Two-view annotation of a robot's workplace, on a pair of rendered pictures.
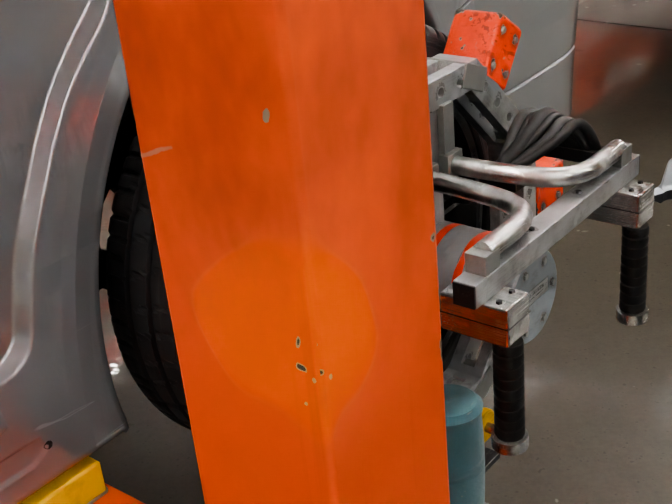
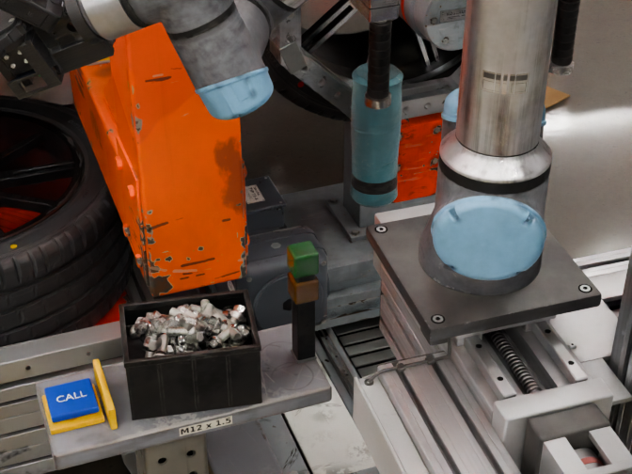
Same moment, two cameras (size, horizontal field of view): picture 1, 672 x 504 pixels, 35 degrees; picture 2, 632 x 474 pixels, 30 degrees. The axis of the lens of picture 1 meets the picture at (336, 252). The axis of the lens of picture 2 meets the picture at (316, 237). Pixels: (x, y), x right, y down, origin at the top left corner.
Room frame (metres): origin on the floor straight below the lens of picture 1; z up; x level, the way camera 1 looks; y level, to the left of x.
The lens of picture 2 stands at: (-0.51, -0.93, 1.69)
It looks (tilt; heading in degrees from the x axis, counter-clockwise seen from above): 35 degrees down; 29
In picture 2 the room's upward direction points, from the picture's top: straight up
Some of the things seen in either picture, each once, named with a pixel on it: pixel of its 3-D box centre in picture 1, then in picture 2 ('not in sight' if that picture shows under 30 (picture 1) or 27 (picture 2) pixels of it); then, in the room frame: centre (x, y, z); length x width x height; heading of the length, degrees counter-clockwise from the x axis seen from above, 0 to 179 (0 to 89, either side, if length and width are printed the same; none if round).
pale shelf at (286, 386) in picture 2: not in sight; (183, 391); (0.57, -0.09, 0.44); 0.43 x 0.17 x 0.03; 139
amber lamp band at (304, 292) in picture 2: not in sight; (303, 286); (0.72, -0.22, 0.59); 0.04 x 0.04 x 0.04; 49
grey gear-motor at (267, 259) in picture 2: not in sight; (256, 268); (1.10, 0.11, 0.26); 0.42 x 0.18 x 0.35; 49
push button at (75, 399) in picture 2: not in sight; (71, 402); (0.44, 0.02, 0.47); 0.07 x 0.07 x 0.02; 49
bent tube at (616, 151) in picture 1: (534, 134); not in sight; (1.31, -0.27, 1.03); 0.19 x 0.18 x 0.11; 49
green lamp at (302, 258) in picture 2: not in sight; (303, 260); (0.72, -0.22, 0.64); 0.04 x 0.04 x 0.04; 49
